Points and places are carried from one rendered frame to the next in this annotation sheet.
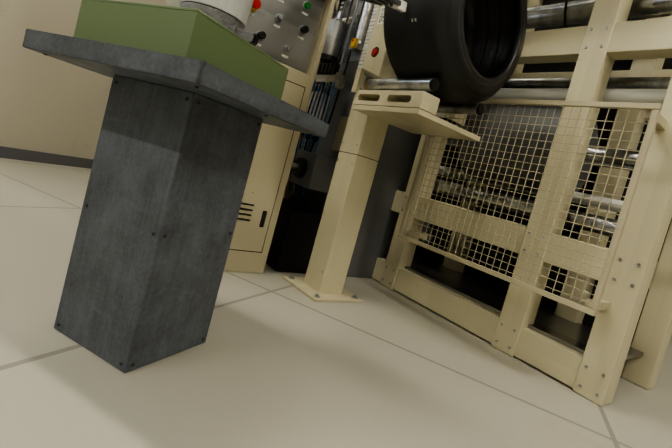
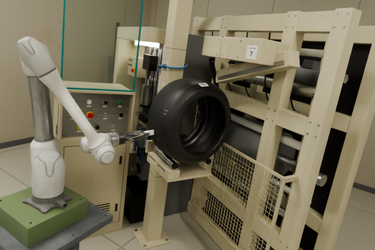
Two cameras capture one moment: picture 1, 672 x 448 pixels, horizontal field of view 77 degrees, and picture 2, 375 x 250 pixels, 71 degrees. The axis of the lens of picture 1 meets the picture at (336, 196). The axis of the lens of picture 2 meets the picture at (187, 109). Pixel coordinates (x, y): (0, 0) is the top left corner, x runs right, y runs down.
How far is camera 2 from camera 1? 1.20 m
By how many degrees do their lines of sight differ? 10
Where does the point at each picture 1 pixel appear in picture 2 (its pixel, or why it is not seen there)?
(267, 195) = (116, 196)
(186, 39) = (26, 239)
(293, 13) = (113, 109)
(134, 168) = not seen: outside the picture
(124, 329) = not seen: outside the picture
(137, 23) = (10, 223)
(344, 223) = (154, 208)
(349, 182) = (153, 190)
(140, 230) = not seen: outside the picture
